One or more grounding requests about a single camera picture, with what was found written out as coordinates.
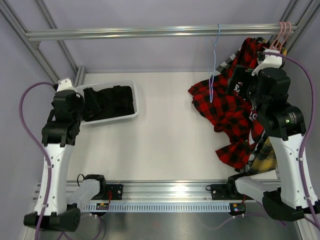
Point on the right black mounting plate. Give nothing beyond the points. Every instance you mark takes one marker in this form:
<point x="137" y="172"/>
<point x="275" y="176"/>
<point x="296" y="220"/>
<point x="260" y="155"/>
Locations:
<point x="224" y="191"/>

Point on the black polo shirt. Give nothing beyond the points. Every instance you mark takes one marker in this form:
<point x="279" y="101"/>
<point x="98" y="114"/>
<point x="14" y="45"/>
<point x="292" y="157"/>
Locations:
<point x="114" y="102"/>

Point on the black mounting plate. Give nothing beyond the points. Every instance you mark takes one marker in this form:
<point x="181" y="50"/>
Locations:
<point x="224" y="191"/>
<point x="114" y="192"/>

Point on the right aluminium frame post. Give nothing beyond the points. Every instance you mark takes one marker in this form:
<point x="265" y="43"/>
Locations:
<point x="302" y="13"/>

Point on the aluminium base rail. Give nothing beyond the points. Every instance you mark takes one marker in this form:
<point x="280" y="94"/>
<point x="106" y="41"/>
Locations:
<point x="167" y="191"/>

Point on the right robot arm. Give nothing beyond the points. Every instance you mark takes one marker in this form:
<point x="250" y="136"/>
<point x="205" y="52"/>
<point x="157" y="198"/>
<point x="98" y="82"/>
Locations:
<point x="284" y="124"/>

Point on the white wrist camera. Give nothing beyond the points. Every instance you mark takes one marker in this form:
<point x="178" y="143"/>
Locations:
<point x="64" y="84"/>
<point x="268" y="59"/>

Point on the aluminium hanging rail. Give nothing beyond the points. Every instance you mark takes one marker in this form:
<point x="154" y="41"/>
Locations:
<point x="159" y="32"/>

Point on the aluminium frame post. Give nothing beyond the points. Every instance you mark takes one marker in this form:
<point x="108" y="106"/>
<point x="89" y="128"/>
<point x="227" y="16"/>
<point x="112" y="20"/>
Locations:
<point x="12" y="18"/>
<point x="302" y="13"/>

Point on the grey white plaid shirt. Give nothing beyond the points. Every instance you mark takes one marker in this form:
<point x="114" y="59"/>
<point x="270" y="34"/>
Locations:
<point x="221" y="69"/>

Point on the red black plaid shirt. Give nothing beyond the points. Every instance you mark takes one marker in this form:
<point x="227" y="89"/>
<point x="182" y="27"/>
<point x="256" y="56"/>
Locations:
<point x="231" y="114"/>

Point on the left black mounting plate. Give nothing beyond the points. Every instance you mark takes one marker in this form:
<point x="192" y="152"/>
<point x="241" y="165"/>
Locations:
<point x="114" y="192"/>

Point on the pink wire hanger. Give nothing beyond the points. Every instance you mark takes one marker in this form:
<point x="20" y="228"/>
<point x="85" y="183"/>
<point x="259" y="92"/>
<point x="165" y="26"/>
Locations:
<point x="276" y="44"/>
<point x="282" y="41"/>
<point x="266" y="48"/>

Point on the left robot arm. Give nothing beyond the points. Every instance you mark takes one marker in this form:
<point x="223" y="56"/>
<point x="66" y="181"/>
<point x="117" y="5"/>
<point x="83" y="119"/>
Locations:
<point x="54" y="209"/>

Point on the white slotted cable duct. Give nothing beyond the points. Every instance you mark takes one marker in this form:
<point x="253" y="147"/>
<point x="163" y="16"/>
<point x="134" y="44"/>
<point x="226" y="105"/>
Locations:
<point x="154" y="207"/>

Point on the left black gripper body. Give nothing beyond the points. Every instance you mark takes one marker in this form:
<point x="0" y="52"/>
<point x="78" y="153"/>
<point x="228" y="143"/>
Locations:
<point x="91" y="108"/>

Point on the white plastic basket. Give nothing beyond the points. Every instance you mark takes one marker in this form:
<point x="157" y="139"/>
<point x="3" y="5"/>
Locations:
<point x="105" y="85"/>

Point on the light blue wire hanger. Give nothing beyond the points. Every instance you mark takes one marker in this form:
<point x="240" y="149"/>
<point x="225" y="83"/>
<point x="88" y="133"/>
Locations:
<point x="211" y="70"/>

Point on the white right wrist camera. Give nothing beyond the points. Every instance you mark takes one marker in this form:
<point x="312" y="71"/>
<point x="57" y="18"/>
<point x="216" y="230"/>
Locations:
<point x="268" y="59"/>

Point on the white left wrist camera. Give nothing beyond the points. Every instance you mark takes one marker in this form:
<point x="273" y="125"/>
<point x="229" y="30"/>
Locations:
<point x="64" y="84"/>

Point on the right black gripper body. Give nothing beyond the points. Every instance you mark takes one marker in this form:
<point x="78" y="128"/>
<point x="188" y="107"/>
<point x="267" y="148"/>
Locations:
<point x="242" y="75"/>

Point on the left aluminium frame post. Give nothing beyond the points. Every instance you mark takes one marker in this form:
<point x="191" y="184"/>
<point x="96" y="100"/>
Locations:
<point x="12" y="18"/>

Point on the yellow plaid shirt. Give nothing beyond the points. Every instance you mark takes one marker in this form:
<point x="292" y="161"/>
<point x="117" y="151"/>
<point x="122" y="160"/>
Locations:
<point x="262" y="158"/>

